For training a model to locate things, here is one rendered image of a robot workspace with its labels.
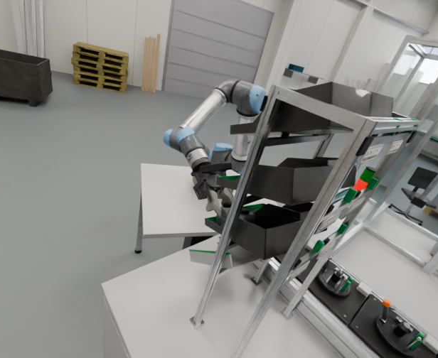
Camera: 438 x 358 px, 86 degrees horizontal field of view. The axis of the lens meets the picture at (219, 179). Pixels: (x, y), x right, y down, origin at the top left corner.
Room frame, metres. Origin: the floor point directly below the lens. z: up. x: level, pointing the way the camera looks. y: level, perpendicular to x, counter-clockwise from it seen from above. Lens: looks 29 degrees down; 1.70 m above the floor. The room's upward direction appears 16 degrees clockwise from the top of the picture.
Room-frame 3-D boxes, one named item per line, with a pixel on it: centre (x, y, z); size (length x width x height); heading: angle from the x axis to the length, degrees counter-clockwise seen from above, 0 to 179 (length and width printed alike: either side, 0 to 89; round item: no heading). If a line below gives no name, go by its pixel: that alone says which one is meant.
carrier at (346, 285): (0.72, -0.57, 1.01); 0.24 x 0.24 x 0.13; 47
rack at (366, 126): (0.54, -0.23, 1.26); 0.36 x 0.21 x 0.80; 137
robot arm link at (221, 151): (1.36, 0.02, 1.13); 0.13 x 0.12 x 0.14; 65
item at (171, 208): (1.31, 0.01, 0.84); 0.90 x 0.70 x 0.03; 115
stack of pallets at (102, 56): (6.45, 3.80, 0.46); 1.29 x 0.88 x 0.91; 115
